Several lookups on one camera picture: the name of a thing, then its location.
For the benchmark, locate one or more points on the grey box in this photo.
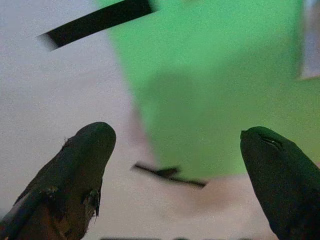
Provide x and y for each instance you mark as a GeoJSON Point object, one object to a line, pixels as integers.
{"type": "Point", "coordinates": [310, 40]}

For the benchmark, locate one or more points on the green cloth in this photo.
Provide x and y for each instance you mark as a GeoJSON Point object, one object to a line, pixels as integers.
{"type": "Point", "coordinates": [215, 82]}

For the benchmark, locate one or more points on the thin black hook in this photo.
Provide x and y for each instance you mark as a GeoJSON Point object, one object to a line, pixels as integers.
{"type": "Point", "coordinates": [170, 173]}

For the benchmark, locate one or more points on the black flat bar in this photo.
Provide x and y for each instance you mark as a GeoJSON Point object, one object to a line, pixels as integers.
{"type": "Point", "coordinates": [100, 22]}

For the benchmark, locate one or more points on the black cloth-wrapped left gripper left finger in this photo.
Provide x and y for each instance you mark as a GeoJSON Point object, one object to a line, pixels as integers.
{"type": "Point", "coordinates": [65, 180]}

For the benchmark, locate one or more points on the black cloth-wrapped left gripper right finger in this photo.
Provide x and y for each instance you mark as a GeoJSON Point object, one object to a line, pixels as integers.
{"type": "Point", "coordinates": [285, 180]}

